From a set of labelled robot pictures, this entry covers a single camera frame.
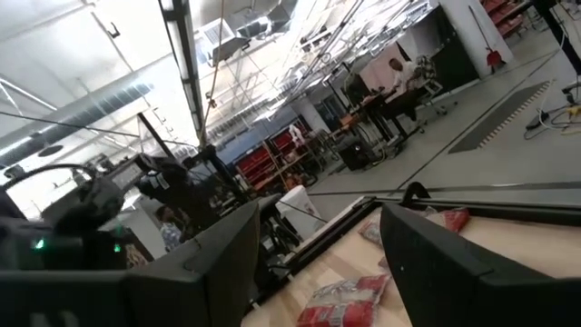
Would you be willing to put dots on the black rig upright post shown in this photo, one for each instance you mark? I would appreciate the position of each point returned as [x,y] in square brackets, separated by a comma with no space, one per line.
[184,68]

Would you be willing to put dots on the black desk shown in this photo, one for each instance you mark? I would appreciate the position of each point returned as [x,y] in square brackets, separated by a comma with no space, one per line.
[381,109]

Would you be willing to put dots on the dark floor mat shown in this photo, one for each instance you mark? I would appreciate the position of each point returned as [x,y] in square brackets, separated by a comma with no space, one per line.
[499,115]

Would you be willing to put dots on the shelf with red bins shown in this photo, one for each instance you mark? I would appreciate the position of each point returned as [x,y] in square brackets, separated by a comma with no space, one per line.
[263,163]

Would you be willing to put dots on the white bag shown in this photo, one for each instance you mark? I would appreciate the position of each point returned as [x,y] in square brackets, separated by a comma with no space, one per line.
[297,209]

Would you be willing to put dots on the gray ventilation duct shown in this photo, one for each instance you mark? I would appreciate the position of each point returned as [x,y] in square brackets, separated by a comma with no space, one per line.
[77,118]

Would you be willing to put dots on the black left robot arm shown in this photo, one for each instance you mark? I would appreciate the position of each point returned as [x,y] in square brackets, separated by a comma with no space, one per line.
[179,195]

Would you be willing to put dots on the gray monitor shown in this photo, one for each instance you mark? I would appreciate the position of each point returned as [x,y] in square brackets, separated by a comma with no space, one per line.
[127,175]

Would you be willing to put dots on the black box on floor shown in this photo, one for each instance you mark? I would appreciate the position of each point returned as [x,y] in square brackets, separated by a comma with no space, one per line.
[356,154]

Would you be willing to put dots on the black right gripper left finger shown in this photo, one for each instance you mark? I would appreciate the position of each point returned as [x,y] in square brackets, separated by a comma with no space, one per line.
[204,281]

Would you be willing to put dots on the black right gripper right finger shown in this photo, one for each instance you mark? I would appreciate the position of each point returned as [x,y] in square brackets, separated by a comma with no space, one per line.
[445,290]

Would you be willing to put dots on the red popcorn bag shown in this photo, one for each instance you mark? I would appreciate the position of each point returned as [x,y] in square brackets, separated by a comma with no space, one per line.
[454,219]
[345,309]

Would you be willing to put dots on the seated person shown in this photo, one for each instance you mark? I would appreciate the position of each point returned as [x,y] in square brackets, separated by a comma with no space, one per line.
[404,77]

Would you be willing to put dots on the black aluminium table frame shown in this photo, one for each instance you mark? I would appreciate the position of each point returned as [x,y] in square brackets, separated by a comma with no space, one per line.
[522,212]

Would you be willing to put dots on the red broom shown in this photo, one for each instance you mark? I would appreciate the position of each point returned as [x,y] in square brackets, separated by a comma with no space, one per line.
[494,56]

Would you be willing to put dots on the black frame clamp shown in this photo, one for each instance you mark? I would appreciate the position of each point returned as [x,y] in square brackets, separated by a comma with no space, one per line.
[414,193]

